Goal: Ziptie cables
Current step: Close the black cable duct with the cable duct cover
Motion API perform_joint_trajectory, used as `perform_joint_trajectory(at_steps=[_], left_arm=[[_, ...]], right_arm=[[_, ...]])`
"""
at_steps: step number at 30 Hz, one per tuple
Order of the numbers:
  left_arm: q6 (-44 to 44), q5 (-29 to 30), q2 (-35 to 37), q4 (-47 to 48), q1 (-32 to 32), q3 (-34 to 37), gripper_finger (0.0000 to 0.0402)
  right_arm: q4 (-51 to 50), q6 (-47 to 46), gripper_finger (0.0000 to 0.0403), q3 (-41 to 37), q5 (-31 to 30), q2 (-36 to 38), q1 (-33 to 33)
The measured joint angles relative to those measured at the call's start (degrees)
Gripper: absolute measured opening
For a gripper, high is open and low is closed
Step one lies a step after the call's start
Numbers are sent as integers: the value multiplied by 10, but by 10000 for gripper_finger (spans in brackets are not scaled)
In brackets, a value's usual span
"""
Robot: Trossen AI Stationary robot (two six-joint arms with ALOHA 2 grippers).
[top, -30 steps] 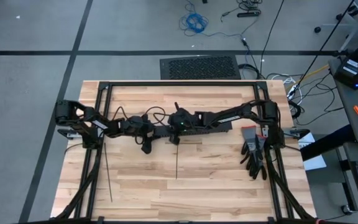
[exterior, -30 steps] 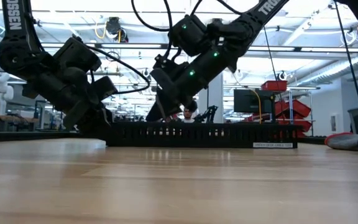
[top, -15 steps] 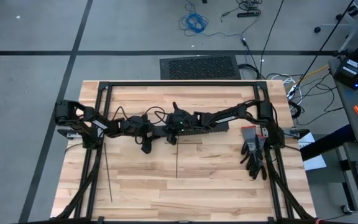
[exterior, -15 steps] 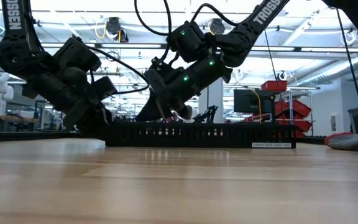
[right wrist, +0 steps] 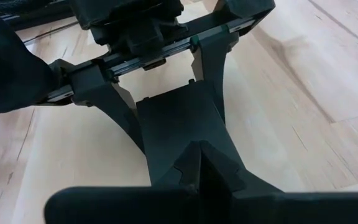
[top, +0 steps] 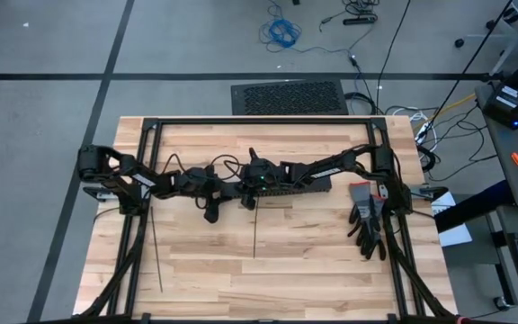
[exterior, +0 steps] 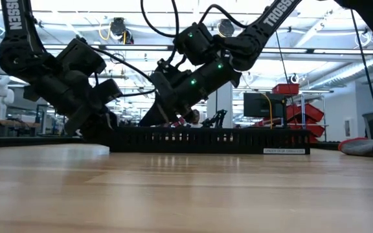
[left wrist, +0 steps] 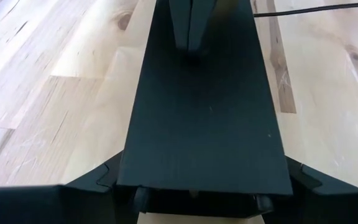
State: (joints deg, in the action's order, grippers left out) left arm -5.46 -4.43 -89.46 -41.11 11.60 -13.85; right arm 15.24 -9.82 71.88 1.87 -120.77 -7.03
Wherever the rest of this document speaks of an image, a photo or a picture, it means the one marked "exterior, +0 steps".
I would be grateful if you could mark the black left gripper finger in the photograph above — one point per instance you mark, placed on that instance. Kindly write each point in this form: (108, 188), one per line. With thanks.
(104, 134)

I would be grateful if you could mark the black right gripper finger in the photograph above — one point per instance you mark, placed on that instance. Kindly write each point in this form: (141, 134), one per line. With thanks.
(157, 118)

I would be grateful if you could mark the black background robot arm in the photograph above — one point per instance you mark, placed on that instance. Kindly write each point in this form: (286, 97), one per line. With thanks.
(219, 119)

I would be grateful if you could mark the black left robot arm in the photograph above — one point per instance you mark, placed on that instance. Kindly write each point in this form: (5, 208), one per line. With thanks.
(44, 71)

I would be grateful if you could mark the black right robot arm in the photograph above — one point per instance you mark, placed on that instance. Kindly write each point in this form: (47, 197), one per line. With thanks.
(270, 19)

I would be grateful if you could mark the person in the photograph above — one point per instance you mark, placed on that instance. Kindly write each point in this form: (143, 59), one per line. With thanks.
(195, 118)

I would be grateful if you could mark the black monitor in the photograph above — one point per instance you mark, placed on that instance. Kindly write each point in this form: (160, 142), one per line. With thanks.
(257, 105)

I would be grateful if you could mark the red storage box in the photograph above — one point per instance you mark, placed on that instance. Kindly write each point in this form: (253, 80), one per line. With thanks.
(285, 89)

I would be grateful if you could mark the metal storage rack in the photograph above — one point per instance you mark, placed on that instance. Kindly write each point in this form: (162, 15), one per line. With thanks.
(303, 110)

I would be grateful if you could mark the red storage bin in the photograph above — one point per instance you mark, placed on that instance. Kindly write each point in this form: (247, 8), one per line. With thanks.
(309, 113)
(314, 129)
(313, 139)

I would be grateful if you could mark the grey and red cloth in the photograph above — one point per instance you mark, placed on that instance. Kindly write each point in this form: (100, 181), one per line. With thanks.
(361, 146)

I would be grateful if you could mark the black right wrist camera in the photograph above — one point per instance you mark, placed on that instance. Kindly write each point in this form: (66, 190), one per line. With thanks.
(173, 69)

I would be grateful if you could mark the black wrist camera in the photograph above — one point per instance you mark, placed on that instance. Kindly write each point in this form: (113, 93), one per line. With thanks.
(173, 69)
(108, 90)

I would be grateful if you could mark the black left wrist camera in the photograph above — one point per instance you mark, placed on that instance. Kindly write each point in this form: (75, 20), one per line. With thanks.
(108, 90)

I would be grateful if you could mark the black aluminium table frame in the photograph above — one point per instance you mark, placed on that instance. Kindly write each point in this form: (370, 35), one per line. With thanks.
(28, 141)

